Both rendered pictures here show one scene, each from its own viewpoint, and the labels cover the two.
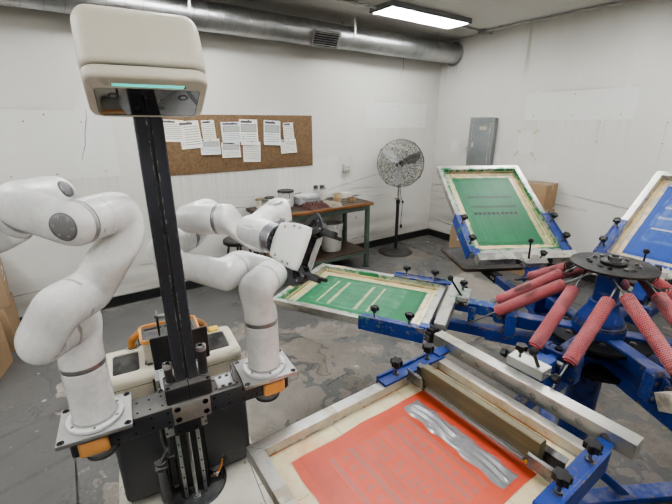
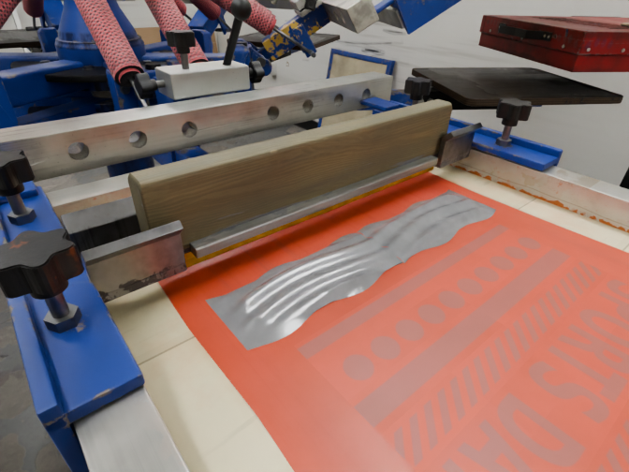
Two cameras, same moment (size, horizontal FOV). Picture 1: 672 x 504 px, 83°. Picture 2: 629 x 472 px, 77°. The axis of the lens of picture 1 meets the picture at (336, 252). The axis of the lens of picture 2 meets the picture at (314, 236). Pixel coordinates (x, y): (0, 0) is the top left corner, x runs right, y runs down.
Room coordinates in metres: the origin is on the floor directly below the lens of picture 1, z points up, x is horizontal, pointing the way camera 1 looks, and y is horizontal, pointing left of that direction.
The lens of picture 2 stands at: (0.99, -0.02, 1.19)
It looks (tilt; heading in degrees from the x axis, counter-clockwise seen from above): 33 degrees down; 264
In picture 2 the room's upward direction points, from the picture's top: 2 degrees clockwise
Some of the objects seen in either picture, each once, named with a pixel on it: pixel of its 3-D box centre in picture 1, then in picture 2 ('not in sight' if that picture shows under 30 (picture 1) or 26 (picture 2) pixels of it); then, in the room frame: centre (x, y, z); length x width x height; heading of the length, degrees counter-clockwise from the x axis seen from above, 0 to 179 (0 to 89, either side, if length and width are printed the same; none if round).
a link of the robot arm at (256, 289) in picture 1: (260, 294); not in sight; (1.00, 0.22, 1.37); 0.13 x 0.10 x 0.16; 165
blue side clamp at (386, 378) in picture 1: (411, 372); (52, 287); (1.18, -0.28, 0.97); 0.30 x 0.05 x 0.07; 125
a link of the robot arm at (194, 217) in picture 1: (194, 228); not in sight; (1.07, 0.41, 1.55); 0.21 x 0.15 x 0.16; 75
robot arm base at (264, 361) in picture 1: (261, 341); not in sight; (1.00, 0.22, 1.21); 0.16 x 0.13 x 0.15; 29
